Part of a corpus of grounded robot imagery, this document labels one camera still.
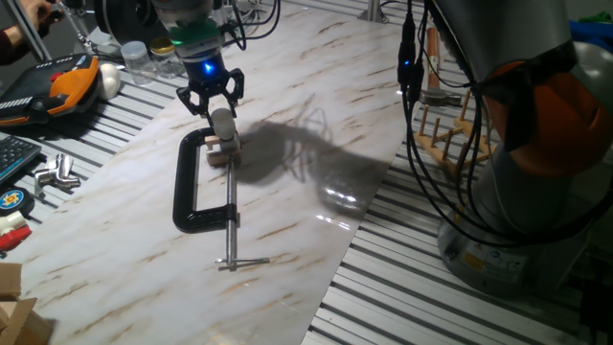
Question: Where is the black C-clamp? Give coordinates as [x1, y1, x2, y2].
[171, 126, 271, 270]

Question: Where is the silver pipe fitting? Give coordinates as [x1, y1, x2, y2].
[33, 152, 81, 196]

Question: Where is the black filament spool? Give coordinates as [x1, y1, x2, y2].
[93, 0, 167, 47]

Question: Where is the thick metal stand leg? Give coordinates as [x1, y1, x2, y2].
[4, 0, 53, 62]

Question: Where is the black keyboard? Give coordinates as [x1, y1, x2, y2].
[0, 135, 43, 186]

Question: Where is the person forearm dark sleeve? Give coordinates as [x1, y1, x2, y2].
[0, 21, 33, 66]

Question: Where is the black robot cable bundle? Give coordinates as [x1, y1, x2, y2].
[396, 0, 613, 246]

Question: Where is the wooden peg rack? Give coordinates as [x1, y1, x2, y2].
[414, 88, 494, 182]

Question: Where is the white cable coil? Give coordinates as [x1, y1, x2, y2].
[217, 9, 263, 42]

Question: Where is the aluminium frame post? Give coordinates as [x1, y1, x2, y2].
[356, 0, 390, 24]

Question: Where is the grey cylindrical peg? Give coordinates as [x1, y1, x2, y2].
[210, 107, 237, 143]

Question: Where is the glass jar gold lid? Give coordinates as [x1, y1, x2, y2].
[148, 35, 187, 81]

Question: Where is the open cardboard box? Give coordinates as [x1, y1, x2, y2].
[0, 262, 55, 345]

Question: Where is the orange black teach pendant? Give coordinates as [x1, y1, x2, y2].
[0, 53, 101, 128]

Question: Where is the blue bag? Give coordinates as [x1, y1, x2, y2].
[568, 18, 613, 45]

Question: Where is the person hand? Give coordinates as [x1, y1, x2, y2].
[18, 0, 63, 20]

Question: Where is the black round tape measure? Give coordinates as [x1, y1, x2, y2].
[0, 186, 35, 217]

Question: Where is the white egg shaped object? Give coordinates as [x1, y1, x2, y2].
[98, 62, 123, 101]

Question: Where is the wooden handle hammer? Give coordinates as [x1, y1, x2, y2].
[419, 26, 464, 107]

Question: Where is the clear plastic jar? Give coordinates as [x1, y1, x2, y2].
[120, 40, 157, 86]

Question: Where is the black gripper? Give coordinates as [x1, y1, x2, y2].
[174, 51, 246, 119]

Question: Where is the thin metal stand leg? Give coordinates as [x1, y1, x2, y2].
[57, 0, 97, 55]

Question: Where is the white valve red handle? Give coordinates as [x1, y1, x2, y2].
[0, 210, 34, 253]

